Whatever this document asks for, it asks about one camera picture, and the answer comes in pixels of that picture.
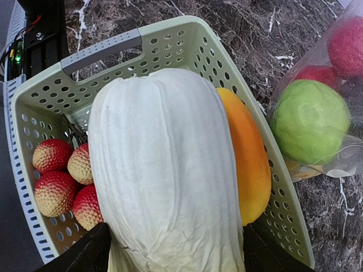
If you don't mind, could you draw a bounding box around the red toy pomegranate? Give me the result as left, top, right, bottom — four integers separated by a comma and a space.
327, 16, 362, 79

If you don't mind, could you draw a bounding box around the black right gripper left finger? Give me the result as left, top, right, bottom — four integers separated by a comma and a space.
36, 223, 111, 272

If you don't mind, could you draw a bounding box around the pale green plastic basket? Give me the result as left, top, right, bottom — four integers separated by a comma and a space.
11, 15, 315, 268

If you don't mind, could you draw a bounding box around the clear dotted zip top bag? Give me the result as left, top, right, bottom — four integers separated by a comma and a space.
267, 1, 362, 181

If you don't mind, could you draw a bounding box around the red toy bell pepper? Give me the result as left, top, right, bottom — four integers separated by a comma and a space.
294, 65, 341, 89

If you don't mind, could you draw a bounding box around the toy lychee fruit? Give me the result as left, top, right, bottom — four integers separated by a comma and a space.
67, 143, 94, 185
72, 185, 104, 231
34, 171, 77, 218
32, 139, 74, 174

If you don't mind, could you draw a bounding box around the toy napa cabbage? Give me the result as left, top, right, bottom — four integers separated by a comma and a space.
88, 69, 245, 271

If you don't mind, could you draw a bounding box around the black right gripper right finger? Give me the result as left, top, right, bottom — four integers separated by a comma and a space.
243, 224, 312, 272

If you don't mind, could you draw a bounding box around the orange yellow toy mango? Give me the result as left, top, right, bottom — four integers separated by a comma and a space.
217, 87, 272, 226

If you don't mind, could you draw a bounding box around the green toy apple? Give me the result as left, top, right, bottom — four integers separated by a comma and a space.
271, 79, 351, 165

